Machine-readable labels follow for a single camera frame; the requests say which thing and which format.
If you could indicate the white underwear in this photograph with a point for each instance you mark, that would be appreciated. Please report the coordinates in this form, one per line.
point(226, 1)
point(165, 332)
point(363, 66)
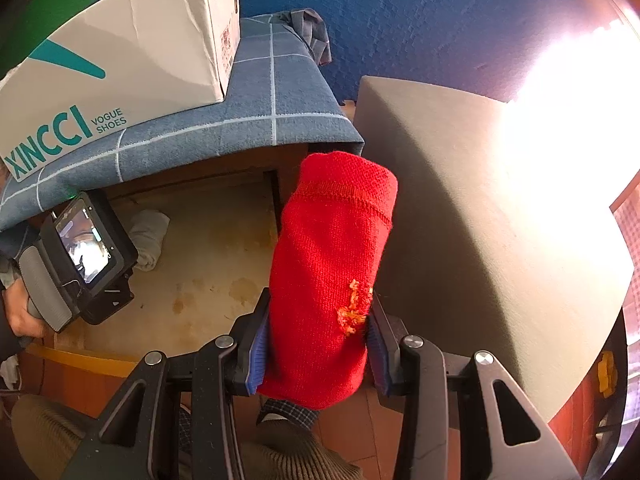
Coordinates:
point(150, 240)

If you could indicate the person's leg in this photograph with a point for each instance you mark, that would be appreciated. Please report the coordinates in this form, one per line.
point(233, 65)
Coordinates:
point(45, 435)
point(300, 455)

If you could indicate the white XINCCI shoe box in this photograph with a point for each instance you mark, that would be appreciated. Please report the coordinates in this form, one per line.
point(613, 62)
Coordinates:
point(125, 35)

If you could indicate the yellow object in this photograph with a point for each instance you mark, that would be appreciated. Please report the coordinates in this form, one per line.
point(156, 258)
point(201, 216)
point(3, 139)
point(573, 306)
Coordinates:
point(606, 375)

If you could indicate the person's left leg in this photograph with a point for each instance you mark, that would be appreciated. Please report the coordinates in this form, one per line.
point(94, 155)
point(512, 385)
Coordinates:
point(45, 435)

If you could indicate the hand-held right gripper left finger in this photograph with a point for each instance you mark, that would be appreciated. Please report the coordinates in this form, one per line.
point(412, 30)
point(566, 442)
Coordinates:
point(255, 365)

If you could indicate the person's left forearm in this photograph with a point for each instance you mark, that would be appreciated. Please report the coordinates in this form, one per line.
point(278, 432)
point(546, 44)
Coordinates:
point(7, 347)

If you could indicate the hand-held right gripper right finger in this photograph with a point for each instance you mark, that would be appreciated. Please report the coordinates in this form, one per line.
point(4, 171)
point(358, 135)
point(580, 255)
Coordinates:
point(377, 355)

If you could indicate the blue checked cloth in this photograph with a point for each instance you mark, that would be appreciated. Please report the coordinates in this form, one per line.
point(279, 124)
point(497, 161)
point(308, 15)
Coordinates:
point(280, 85)

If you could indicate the wooden nightstand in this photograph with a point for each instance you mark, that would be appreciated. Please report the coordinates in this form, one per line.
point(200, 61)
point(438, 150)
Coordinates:
point(225, 165)

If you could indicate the person's left hand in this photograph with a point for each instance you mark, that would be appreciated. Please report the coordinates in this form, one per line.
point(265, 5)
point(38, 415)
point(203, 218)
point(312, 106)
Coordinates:
point(22, 315)

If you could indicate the red knit underwear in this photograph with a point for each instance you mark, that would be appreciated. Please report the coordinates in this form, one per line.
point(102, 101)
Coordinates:
point(325, 260)

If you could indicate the person's right leg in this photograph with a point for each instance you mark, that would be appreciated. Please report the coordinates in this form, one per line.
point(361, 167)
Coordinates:
point(300, 455)

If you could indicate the dark plaid slipper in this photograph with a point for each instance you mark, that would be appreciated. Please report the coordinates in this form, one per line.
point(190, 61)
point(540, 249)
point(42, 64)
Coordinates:
point(287, 412)
point(185, 435)

